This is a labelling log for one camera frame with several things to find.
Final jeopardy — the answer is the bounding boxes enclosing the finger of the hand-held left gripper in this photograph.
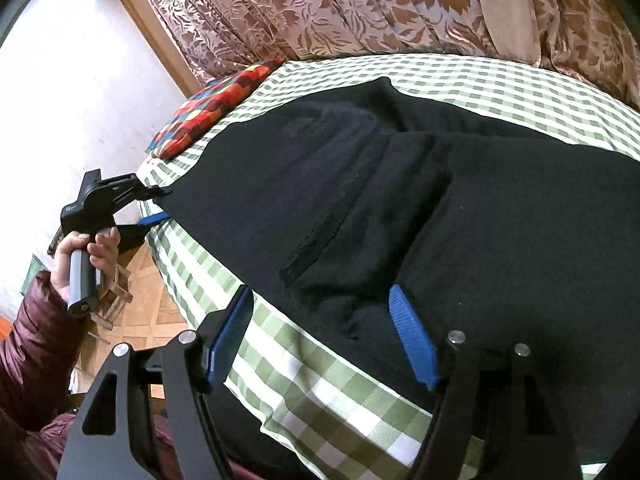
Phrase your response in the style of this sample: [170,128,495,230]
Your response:
[116,212,172,253]
[131,180,173,202]

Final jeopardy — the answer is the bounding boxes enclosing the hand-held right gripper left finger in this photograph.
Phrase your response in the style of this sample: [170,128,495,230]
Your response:
[57,285,256,480]

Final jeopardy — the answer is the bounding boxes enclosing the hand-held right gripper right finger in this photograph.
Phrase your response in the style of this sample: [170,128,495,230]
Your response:
[389,284,583,480]

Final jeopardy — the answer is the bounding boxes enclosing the black pants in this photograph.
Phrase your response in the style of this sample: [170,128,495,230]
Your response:
[152,77,640,461]

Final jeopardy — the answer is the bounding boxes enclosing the person's left forearm maroon sleeve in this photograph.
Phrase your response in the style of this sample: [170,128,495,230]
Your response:
[0,270,85,433]

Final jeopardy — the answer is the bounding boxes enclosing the person's left hand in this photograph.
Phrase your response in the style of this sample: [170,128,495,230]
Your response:
[52,226,122,301]

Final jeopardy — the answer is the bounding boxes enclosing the wooden stool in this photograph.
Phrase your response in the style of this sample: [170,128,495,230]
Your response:
[75,255,135,376]

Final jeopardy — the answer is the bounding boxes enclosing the green checked bedsheet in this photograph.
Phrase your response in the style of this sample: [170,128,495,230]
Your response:
[137,52,640,480]

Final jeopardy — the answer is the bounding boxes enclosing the green framed panel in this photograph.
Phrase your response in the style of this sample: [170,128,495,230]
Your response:
[20,252,52,297]

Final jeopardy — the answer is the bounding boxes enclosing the colourful checked pillow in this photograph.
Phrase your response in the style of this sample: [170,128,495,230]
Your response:
[146,57,287,161]

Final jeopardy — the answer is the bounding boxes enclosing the person's maroon jacket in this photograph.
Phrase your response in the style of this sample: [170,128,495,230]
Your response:
[0,400,321,480]

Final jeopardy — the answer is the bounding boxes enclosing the brown floral curtain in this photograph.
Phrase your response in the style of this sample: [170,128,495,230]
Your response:
[122,0,640,111]

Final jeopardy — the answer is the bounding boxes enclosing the beige curtain band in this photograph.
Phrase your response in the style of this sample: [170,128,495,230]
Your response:
[470,0,543,68]

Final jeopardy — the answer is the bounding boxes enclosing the wooden window frame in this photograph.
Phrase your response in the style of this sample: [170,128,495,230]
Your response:
[97,0,203,96]

